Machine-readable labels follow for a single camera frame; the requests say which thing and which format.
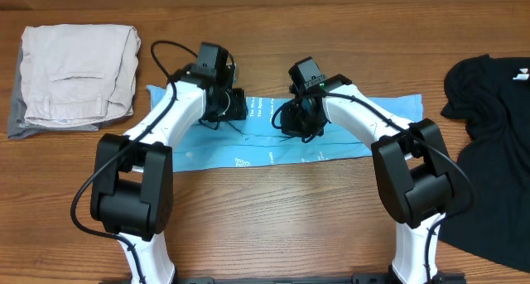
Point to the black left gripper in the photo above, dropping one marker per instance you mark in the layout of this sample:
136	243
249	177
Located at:
238	110

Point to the black t-shirt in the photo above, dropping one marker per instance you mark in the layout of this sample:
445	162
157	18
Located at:
486	93

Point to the folded grey garment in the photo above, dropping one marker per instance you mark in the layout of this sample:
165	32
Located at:
18	128

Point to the light blue printed t-shirt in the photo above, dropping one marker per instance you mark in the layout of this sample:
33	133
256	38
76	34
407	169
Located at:
254	142

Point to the folded beige trousers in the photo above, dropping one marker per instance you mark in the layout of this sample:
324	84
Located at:
75	75

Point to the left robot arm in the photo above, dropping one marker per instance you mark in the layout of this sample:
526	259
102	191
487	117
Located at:
132	184

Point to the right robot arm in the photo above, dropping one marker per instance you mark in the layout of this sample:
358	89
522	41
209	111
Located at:
411	167

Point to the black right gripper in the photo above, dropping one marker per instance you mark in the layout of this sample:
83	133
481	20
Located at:
288	127

